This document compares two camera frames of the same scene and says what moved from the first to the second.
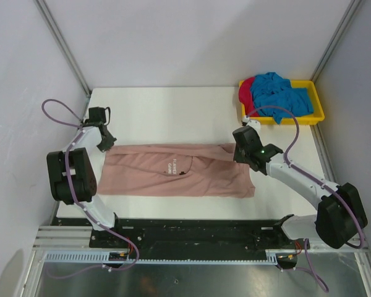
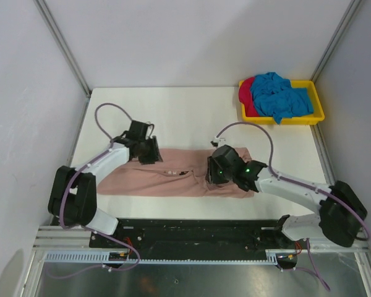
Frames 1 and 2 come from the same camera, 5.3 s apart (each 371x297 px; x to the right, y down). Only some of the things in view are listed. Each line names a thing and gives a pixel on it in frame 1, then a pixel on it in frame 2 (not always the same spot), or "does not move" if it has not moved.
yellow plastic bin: [317, 116] does not move
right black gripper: [237, 156] -> [211, 176]
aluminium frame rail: [63, 238] does not move
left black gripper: [108, 145] -> [155, 156]
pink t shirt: [204, 170] does not move
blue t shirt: [273, 95] does not move
